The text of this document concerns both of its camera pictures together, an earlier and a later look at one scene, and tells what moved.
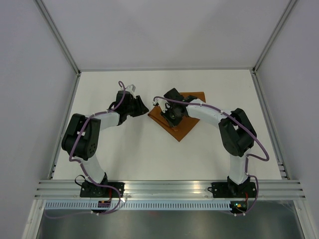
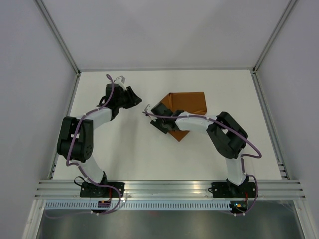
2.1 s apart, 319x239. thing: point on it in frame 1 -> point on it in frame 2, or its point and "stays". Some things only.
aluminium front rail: x=67 y=189 stays
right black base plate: x=225 y=190 stays
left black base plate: x=87 y=189 stays
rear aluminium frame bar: x=166 y=68 stays
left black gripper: x=141 y=108 -> x=133 y=99
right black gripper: x=173 y=123 -> x=156 y=124
